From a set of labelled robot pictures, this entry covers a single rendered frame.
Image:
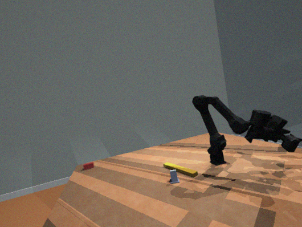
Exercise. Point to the small red block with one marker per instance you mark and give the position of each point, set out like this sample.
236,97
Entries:
88,165

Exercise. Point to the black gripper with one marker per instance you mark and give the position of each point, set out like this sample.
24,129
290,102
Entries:
289,143

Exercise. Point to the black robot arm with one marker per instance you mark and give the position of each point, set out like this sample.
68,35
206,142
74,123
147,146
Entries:
258,120

